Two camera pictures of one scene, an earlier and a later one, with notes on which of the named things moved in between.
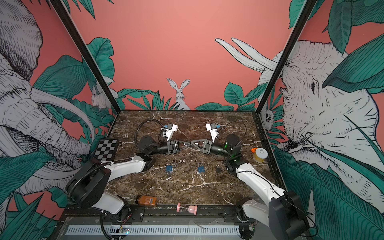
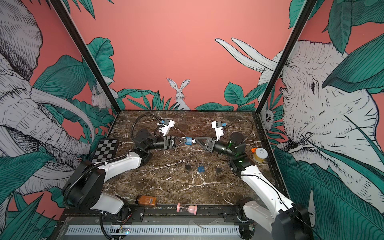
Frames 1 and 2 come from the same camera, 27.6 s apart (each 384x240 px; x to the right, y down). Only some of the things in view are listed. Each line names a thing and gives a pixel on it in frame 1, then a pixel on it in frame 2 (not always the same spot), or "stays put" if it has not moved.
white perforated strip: x=154 y=229 stays put
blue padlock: x=169 y=168 to x=189 y=141
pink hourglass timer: x=191 y=208 stays put
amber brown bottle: x=146 y=200 stays put
